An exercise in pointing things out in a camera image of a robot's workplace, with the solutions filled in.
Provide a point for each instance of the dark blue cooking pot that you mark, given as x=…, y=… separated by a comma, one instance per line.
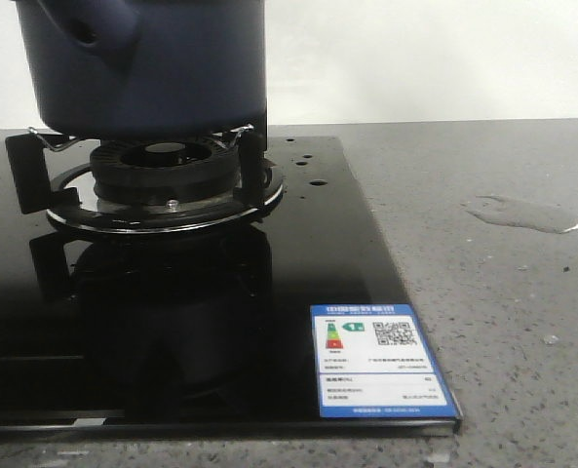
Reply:
x=145, y=69

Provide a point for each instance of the black glass gas stove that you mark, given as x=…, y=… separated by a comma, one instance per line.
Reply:
x=199, y=335

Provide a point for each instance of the black pot support grate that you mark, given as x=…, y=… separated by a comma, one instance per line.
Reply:
x=70, y=202

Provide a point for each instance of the black gas burner head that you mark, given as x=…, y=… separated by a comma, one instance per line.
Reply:
x=154, y=172

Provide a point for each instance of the blue energy efficiency label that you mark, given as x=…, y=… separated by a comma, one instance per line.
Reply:
x=373, y=361

